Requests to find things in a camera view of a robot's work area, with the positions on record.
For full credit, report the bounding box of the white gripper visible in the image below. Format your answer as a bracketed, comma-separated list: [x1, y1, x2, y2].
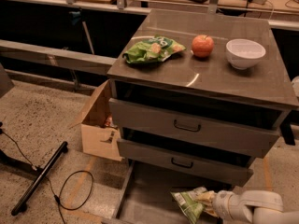
[196, 190, 247, 221]

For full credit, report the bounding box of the green jalapeno chip bag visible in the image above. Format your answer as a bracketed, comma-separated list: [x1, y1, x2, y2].
[171, 187, 207, 224]

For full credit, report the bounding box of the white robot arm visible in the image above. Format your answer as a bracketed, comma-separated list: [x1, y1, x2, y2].
[195, 190, 299, 224]

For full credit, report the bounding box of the bottom open grey drawer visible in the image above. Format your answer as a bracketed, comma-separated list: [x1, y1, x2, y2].
[114, 161, 232, 224]

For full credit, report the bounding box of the middle grey drawer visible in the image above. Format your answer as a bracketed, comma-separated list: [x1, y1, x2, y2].
[118, 138, 253, 186]

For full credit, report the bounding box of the top grey drawer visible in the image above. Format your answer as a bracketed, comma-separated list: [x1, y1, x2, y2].
[109, 98, 278, 158]

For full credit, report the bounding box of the grey drawer cabinet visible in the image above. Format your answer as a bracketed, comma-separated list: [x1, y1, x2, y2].
[107, 8, 299, 224]

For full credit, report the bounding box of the green snack bag on counter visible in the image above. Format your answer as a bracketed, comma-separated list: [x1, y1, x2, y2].
[122, 35, 186, 64]

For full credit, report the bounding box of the cardboard box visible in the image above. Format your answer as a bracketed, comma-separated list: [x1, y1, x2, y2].
[70, 81, 122, 161]

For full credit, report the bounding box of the white bowl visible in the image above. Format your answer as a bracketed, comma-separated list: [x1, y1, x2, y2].
[225, 38, 266, 70]

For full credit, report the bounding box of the red apple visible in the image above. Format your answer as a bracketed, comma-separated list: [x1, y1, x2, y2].
[192, 35, 214, 58]

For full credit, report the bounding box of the metal railing beam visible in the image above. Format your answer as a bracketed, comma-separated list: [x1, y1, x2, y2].
[0, 40, 116, 76]

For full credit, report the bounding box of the black cable on floor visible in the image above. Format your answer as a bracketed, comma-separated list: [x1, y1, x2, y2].
[0, 121, 95, 224]

